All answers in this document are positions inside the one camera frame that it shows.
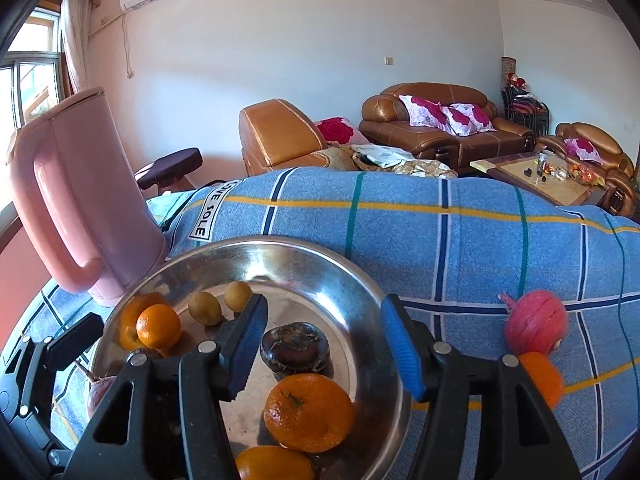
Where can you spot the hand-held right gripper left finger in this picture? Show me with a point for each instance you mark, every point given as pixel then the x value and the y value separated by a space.
pixel 247 345

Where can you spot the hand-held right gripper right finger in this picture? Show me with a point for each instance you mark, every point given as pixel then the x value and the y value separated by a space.
pixel 400 345

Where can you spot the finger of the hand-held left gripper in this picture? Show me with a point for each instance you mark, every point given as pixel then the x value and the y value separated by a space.
pixel 75 337

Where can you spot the brown water chestnut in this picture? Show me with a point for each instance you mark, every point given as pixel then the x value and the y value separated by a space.
pixel 150 352
pixel 295 347

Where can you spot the small green-brown fruit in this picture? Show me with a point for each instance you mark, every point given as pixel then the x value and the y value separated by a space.
pixel 205 308
pixel 236 296

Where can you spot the dark purple radish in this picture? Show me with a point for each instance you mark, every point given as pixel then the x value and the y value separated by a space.
pixel 102 392

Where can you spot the steel plate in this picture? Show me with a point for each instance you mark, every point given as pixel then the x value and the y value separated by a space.
pixel 310 280

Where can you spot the large orange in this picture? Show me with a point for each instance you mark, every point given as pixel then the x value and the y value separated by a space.
pixel 310 415

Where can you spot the blue plaid cloth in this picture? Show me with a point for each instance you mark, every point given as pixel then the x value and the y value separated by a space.
pixel 450 240

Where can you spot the red round radish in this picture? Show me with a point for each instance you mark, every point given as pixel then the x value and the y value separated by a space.
pixel 537 320

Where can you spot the pink electric kettle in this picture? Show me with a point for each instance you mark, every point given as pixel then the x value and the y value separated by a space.
pixel 85 185

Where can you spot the gold foil wrapper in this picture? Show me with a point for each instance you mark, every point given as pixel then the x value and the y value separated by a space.
pixel 425 167

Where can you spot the white plastic bag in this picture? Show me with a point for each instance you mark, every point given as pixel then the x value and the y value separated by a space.
pixel 382 155

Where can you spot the dark padded stool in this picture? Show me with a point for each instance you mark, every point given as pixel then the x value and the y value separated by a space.
pixel 167 165

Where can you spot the brown leather sofa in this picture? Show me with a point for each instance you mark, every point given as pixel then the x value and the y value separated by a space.
pixel 425 142

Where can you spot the brown leather recliner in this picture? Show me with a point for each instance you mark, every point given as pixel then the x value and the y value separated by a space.
pixel 280 135

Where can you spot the wooden coffee table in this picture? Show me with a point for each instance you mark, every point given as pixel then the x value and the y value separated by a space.
pixel 550 187

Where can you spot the white red floral pillow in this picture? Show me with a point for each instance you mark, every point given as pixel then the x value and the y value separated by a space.
pixel 457 124
pixel 425 110
pixel 480 116
pixel 340 130
pixel 582 149

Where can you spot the pile of small snacks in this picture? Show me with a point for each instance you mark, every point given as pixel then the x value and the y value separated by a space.
pixel 575 172

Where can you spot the stack of dark chairs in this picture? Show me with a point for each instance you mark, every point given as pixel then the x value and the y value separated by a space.
pixel 525 110

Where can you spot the brown leather armchair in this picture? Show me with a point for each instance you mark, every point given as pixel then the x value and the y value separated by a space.
pixel 615 160

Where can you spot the red decoration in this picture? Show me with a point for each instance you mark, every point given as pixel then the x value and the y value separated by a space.
pixel 516 80

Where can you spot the white air conditioner pipe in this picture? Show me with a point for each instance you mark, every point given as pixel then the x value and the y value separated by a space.
pixel 126 45

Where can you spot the tall patterned vase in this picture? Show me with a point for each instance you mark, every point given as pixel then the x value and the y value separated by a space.
pixel 509 67

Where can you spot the pink curtain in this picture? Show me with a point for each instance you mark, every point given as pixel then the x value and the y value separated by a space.
pixel 77 35

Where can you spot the window with metal frame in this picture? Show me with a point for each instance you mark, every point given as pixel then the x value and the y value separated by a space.
pixel 35 85

